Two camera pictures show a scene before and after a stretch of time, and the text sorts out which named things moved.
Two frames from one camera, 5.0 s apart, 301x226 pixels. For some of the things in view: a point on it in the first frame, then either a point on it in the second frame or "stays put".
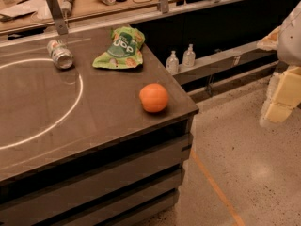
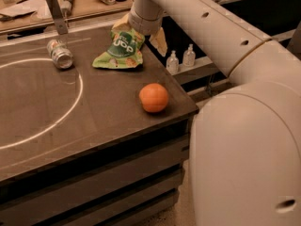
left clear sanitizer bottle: (172, 64) stays put
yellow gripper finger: (270, 41) to (159, 40)
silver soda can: (60, 54) stays put
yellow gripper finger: (287, 95) to (123, 25)
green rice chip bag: (124, 51) stays put
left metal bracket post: (57, 13) stays put
